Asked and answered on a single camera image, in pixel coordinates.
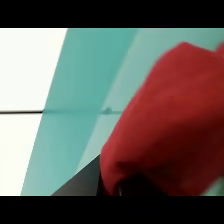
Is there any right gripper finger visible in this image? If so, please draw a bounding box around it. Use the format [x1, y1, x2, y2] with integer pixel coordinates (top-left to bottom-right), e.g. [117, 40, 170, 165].
[51, 153, 102, 197]

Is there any red garment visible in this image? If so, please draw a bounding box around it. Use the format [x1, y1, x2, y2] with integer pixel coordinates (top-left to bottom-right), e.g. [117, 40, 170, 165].
[99, 41, 224, 197]

